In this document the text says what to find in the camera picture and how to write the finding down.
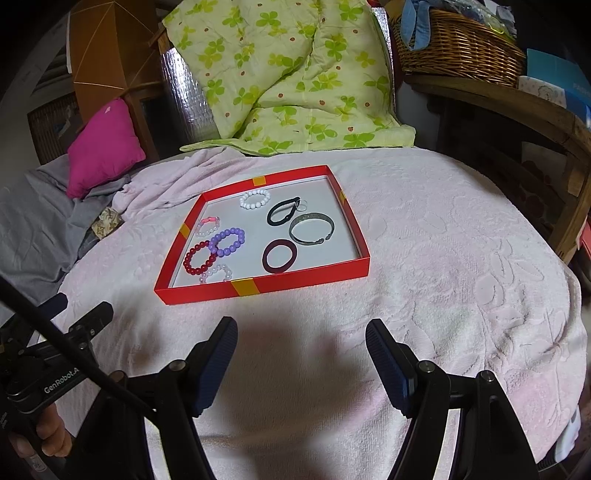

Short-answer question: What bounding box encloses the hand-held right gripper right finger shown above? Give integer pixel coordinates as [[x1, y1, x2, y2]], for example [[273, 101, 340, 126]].
[[366, 318, 541, 480]]

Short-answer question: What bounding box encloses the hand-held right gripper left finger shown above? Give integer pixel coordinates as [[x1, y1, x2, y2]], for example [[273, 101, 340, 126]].
[[76, 316, 239, 480]]

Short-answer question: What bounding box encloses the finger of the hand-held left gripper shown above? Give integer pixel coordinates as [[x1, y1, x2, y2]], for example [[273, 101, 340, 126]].
[[68, 301, 114, 337], [38, 292, 69, 320]]

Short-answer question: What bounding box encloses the clear bead bracelet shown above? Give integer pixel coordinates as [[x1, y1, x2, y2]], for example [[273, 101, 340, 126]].
[[199, 263, 234, 284]]

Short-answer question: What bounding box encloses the red bead bracelet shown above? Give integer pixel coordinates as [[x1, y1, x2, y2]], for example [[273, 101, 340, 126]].
[[183, 242, 218, 277]]

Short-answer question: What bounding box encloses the maroon hair band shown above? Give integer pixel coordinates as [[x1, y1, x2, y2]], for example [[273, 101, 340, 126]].
[[262, 239, 300, 274]]

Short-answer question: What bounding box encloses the purple bead bracelet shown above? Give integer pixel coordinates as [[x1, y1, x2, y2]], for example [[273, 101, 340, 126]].
[[209, 226, 246, 258]]

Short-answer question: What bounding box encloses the pink spiral hair tie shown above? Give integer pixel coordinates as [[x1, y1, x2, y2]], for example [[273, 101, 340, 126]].
[[195, 215, 221, 239]]

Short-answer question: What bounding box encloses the black hair tie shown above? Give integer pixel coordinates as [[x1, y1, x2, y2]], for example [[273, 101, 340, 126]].
[[267, 196, 305, 227]]

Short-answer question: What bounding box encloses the silver bangle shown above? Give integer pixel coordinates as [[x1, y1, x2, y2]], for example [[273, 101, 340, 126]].
[[289, 212, 331, 247]]

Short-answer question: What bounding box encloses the white bead bracelet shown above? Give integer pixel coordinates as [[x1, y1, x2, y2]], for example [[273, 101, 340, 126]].
[[239, 188, 271, 212]]

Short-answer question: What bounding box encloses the red cardboard tray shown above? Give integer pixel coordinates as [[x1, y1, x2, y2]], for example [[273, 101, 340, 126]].
[[154, 165, 371, 305]]

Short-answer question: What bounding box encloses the person's left hand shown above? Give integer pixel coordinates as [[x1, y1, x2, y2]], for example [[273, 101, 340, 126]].
[[9, 404, 73, 461]]

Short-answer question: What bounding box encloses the grey cloth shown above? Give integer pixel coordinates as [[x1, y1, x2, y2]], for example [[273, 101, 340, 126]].
[[0, 157, 134, 315]]

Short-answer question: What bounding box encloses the beige patterned cloth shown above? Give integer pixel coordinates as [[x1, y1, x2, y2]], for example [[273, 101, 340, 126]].
[[90, 206, 123, 240]]

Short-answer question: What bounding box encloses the pale pink towel blanket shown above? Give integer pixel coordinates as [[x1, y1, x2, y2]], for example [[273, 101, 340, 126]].
[[51, 148, 583, 480]]

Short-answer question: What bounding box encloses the magenta pillow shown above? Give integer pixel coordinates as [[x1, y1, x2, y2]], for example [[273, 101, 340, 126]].
[[67, 98, 147, 199]]

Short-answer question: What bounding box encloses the dark wicker cabinet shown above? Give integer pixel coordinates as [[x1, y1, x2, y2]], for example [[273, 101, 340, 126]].
[[27, 92, 89, 165]]

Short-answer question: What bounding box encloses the brown wooden furniture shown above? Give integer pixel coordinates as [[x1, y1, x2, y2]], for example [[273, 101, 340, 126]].
[[69, 0, 160, 162]]

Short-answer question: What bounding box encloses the wooden shelf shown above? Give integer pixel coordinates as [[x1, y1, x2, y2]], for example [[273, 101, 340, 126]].
[[404, 74, 591, 265]]

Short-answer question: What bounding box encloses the green floral quilt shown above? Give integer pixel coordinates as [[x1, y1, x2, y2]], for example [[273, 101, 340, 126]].
[[163, 0, 416, 155]]

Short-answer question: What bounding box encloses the white printed box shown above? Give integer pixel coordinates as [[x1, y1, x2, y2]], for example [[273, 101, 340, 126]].
[[517, 76, 568, 110]]

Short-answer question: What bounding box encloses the wicker basket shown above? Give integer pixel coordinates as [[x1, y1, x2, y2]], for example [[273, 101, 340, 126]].
[[390, 9, 527, 88]]

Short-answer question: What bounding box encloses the blue cloth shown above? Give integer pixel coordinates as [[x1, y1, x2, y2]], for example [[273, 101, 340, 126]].
[[399, 0, 433, 49]]

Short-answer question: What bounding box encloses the blue box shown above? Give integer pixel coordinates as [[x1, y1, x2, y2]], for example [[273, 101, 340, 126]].
[[524, 48, 591, 128]]

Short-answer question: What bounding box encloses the clear plastic bag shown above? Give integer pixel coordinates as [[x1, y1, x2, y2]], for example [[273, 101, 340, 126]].
[[429, 0, 519, 43]]

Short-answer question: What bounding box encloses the black cable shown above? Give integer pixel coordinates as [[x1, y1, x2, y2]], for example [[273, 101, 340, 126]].
[[0, 276, 155, 418]]

